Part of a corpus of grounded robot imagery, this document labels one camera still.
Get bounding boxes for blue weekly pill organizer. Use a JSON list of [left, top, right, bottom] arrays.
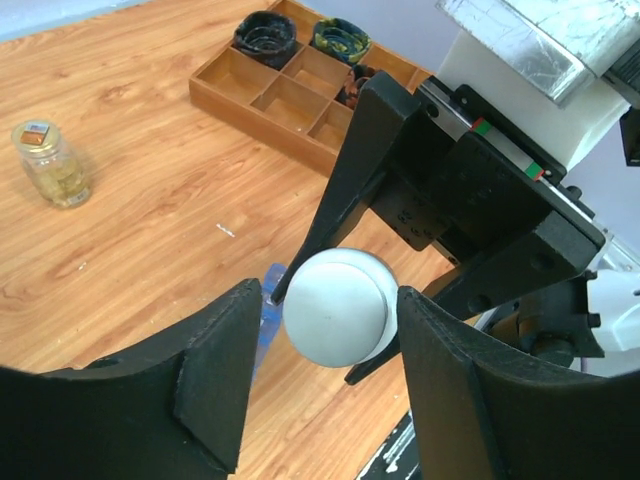
[[252, 263, 287, 380]]

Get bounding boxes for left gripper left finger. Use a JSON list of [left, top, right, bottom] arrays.
[[1, 279, 262, 479]]

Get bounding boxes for wooden compartment tray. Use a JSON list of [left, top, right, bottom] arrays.
[[189, 1, 430, 176]]

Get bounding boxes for black cup far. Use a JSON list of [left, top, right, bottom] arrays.
[[232, 10, 297, 70]]

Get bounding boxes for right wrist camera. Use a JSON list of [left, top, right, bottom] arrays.
[[437, 1, 639, 170]]

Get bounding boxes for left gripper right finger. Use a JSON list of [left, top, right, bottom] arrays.
[[397, 286, 639, 479]]

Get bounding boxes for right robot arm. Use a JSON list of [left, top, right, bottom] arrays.
[[272, 1, 639, 384]]

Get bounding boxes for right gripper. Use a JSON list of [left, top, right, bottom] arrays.
[[269, 70, 606, 386]]

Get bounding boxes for orange black cup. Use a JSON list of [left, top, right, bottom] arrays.
[[335, 64, 377, 110]]

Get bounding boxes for green black cup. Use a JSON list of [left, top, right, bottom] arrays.
[[310, 18, 373, 66]]

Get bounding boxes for white cap pill bottle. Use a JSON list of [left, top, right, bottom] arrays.
[[282, 248, 398, 368]]

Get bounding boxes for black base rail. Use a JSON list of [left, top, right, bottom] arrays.
[[356, 411, 422, 480]]

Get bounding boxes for clear glass pill bottle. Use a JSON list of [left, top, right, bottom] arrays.
[[11, 119, 91, 209]]

